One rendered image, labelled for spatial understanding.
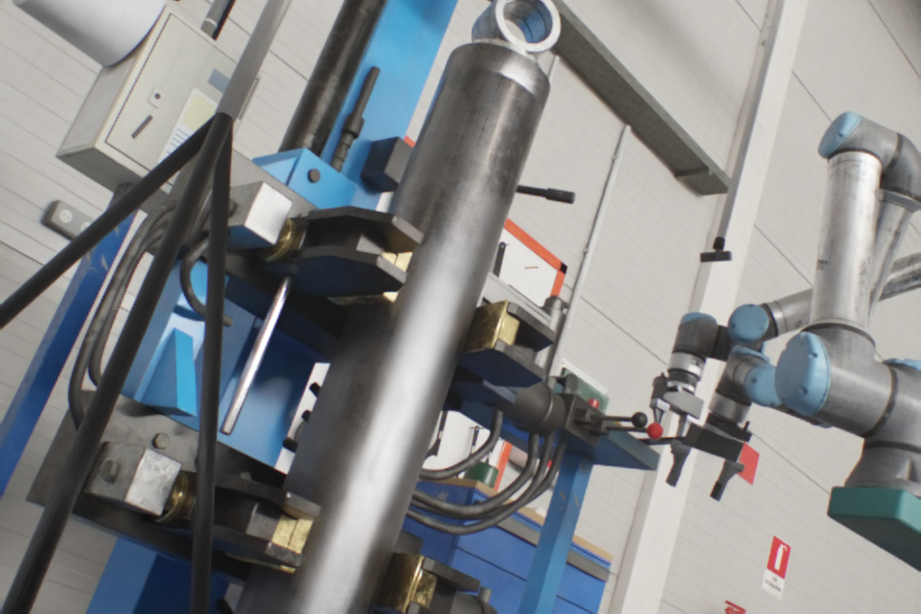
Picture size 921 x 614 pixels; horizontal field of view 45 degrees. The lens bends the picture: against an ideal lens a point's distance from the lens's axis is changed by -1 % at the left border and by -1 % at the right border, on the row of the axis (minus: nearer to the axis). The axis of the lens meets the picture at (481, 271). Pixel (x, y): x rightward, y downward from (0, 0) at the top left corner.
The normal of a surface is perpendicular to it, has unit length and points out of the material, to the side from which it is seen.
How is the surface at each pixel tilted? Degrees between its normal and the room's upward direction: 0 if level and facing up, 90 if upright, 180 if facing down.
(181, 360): 51
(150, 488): 90
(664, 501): 90
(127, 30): 132
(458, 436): 90
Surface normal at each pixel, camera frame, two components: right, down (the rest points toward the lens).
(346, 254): -0.21, -0.43
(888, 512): -0.73, -0.46
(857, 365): 0.30, -0.44
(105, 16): 0.33, 0.55
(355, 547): 0.50, -0.18
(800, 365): -0.94, -0.30
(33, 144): 0.71, -0.04
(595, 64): -0.30, 0.88
